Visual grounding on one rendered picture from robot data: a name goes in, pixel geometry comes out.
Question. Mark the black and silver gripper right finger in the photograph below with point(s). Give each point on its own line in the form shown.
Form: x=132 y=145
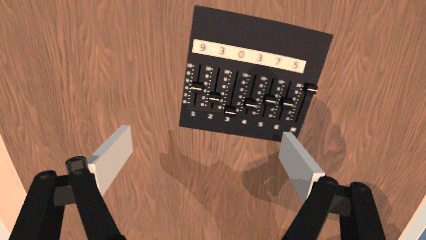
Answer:
x=321 y=194

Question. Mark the black lighting desk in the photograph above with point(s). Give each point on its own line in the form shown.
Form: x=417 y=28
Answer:
x=236 y=61

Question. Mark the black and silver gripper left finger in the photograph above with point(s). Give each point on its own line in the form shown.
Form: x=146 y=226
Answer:
x=40 y=218

